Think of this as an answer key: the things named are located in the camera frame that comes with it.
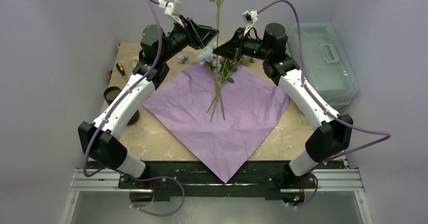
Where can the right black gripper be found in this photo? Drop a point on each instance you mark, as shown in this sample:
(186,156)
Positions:
(239,43)

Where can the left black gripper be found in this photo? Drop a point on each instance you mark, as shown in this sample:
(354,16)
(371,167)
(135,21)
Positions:
(198,36)

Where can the green leafy flower stem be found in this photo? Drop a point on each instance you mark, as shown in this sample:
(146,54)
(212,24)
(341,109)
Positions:
(246,61)

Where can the peach rose flower stem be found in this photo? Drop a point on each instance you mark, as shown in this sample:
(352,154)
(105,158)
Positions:
(221,73)

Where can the blue flower stem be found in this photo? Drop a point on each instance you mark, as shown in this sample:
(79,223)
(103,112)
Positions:
(210,75)

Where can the purple pink wrapping paper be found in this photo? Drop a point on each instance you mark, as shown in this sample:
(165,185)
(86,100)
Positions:
(253,107)

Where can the cream printed ribbon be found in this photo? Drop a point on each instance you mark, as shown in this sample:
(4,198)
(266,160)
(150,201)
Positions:
(134,61)

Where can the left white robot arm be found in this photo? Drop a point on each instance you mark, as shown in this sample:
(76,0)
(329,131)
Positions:
(100,138)

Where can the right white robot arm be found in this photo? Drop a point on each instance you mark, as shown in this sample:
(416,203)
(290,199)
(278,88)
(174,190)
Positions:
(332,131)

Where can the black cylindrical vase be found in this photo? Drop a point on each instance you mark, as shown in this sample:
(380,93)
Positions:
(110,94)

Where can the loose blue flower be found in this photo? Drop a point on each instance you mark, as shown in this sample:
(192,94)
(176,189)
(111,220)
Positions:
(182,58)

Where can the yellow black screwdriver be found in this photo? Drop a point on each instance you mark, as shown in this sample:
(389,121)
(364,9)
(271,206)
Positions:
(121,69)

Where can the clear plastic storage box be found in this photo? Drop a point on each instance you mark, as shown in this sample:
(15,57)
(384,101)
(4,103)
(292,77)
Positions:
(326,66)

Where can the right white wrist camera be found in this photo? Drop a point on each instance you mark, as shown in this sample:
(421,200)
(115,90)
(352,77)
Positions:
(250,17)

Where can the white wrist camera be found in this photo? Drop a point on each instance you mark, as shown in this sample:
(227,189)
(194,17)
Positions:
(250,17)
(172,9)

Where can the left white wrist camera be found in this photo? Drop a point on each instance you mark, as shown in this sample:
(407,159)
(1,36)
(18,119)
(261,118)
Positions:
(172,9)

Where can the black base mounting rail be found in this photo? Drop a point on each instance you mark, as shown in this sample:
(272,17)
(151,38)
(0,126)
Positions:
(270,180)

